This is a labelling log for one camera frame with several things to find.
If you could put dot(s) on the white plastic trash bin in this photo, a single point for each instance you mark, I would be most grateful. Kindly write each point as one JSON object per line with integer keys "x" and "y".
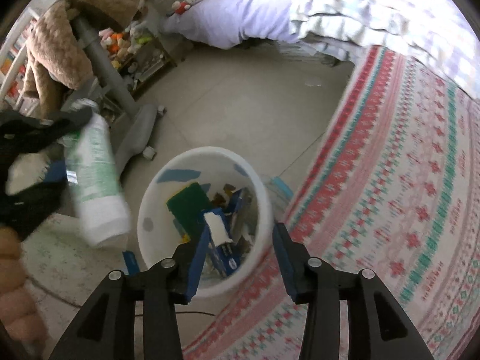
{"x": 211, "y": 199}

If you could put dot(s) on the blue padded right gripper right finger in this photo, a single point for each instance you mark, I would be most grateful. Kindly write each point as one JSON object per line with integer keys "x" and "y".
{"x": 292, "y": 258}

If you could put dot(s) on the yellow green scrub sponge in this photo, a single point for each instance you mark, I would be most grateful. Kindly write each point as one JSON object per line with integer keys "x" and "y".
{"x": 187, "y": 207}

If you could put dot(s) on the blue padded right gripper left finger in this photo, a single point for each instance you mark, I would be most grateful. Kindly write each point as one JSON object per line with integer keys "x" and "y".
{"x": 199, "y": 247}

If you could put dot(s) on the white green-label yogurt bottle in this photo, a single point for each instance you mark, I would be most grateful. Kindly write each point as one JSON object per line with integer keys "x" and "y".
{"x": 93, "y": 181}

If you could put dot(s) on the grey swivel chair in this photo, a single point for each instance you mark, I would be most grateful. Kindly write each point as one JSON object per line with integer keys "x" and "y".
{"x": 115, "y": 102}

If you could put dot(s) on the plaid folded quilt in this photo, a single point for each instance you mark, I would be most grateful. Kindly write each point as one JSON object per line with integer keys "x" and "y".
{"x": 433, "y": 31}

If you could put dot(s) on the lavender bed mattress sheet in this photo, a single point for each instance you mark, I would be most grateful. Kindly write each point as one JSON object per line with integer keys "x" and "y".
{"x": 225, "y": 24}

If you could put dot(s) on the torn blue cookie box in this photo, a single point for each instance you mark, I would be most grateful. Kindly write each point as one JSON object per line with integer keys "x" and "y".
{"x": 230, "y": 240}

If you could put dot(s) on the low shelf with plush toys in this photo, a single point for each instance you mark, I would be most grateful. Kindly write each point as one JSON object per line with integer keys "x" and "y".
{"x": 137, "y": 55}

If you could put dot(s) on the person's left hand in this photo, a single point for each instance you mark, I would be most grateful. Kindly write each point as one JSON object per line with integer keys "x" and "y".
{"x": 19, "y": 313}

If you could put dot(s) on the white bookshelf with books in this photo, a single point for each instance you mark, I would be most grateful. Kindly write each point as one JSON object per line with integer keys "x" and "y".
{"x": 14, "y": 59}

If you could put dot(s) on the Hello Kitty plush toy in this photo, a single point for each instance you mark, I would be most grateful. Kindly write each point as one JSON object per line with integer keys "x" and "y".
{"x": 180, "y": 7}

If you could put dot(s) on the patterned red green bedsheet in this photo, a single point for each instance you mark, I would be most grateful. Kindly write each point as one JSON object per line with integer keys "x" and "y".
{"x": 395, "y": 188}

